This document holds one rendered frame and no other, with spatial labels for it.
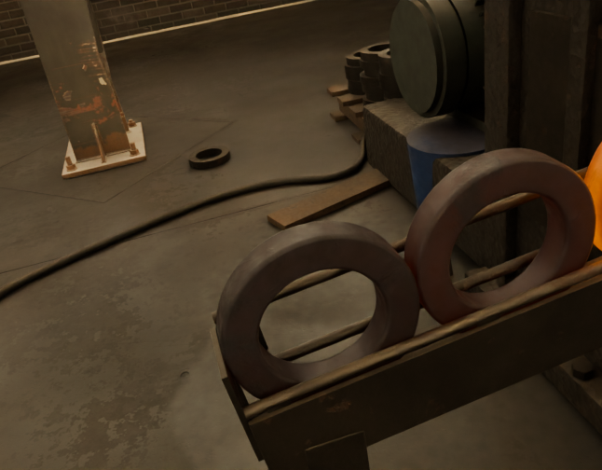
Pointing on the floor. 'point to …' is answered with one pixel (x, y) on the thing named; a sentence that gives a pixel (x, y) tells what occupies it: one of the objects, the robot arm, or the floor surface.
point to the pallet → (364, 84)
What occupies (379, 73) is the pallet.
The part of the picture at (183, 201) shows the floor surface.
